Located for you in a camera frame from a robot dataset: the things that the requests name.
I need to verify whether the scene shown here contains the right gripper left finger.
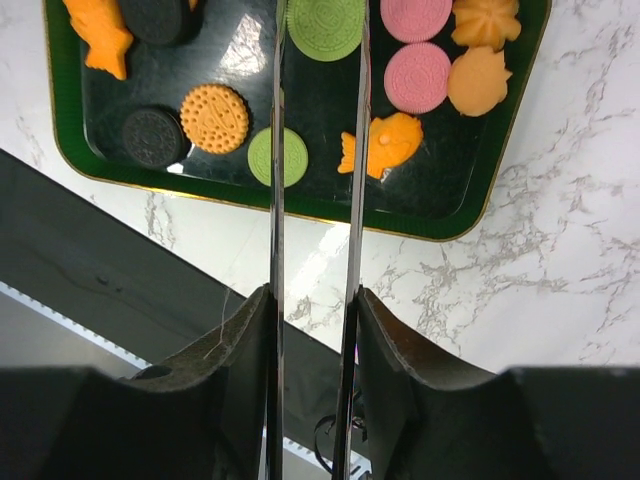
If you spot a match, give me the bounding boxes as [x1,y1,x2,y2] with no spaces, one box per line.
[1,287,269,479]

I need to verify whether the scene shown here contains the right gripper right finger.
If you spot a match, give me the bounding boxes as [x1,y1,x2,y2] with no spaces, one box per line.
[358,289,639,479]

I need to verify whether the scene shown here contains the metal tongs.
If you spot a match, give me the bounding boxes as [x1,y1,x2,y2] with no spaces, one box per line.
[266,1,371,479]

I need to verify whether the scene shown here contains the orange fish cookie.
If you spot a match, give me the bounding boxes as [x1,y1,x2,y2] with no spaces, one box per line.
[367,112,424,180]
[63,0,134,81]

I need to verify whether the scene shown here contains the green cookie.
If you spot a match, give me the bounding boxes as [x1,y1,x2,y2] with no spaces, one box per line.
[247,128,309,188]
[286,0,365,62]

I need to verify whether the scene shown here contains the black sandwich cookie lower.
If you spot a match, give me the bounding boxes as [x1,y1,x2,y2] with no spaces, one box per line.
[121,105,190,169]

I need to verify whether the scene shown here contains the black sandwich cookie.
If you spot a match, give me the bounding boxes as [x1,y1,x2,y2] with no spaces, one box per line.
[121,105,190,169]
[118,0,200,47]

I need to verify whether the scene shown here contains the orange round cookie lower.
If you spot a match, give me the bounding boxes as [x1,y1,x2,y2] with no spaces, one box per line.
[180,84,250,155]

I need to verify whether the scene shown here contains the black serving tray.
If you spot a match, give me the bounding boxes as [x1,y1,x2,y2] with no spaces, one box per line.
[43,1,551,241]

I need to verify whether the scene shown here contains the pink cookie lower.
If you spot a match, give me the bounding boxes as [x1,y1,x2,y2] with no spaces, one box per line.
[384,42,451,114]

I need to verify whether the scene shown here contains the pink cookie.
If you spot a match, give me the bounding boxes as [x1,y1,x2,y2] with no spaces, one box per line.
[380,0,453,43]
[384,42,451,114]

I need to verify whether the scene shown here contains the orange leaf cookie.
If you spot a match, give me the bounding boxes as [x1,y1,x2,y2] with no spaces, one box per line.
[447,46,513,117]

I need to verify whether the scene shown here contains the black sandwich cookie upper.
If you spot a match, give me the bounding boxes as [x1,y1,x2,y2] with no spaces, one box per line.
[118,0,200,47]

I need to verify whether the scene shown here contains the pink cookie upper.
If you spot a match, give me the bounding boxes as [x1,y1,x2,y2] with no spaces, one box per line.
[380,0,453,43]

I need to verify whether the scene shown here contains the orange flower cookie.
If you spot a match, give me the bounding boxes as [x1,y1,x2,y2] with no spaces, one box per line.
[451,0,522,51]

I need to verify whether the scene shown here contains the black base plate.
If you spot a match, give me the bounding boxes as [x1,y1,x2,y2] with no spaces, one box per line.
[0,147,361,456]

